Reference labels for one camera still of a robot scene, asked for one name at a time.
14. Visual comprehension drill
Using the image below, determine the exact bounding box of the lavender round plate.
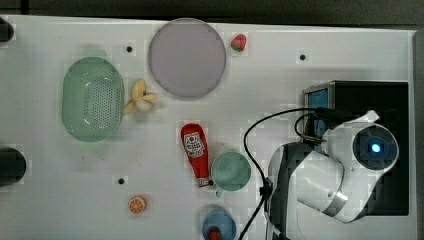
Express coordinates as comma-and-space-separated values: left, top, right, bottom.
148, 18, 227, 98

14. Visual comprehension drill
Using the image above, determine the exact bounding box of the blue cup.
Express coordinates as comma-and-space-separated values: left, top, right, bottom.
201, 210, 237, 240

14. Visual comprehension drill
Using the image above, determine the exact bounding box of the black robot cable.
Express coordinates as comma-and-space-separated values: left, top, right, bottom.
237, 107, 334, 240

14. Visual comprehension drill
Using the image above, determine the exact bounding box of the yellow toy banana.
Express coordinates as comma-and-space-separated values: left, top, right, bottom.
123, 79, 157, 115

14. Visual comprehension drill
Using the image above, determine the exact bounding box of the black toaster oven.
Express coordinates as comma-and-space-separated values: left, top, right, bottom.
304, 81, 409, 222

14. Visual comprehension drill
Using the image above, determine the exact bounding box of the black round object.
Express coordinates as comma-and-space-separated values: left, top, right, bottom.
0, 148, 27, 187

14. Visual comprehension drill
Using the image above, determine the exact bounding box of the black cylinder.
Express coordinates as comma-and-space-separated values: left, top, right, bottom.
0, 18, 14, 42

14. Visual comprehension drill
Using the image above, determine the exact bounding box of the red ketchup bottle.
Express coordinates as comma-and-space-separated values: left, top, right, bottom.
180, 123, 210, 188

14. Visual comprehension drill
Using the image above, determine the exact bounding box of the red strawberry in blue cup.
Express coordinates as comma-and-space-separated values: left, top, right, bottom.
208, 227, 222, 240

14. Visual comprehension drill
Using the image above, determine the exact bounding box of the green cup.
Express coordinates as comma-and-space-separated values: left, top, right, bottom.
211, 152, 251, 198

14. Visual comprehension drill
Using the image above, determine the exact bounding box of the green perforated basket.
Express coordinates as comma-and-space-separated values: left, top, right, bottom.
61, 57, 124, 142

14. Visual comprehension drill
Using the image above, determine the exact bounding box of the red toy strawberry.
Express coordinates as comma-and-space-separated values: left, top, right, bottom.
230, 34, 247, 52

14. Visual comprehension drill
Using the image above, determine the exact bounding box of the toy orange slice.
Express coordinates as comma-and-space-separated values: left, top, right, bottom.
128, 195, 147, 214

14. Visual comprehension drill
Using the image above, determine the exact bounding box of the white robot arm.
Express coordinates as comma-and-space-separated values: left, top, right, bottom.
264, 110, 400, 240

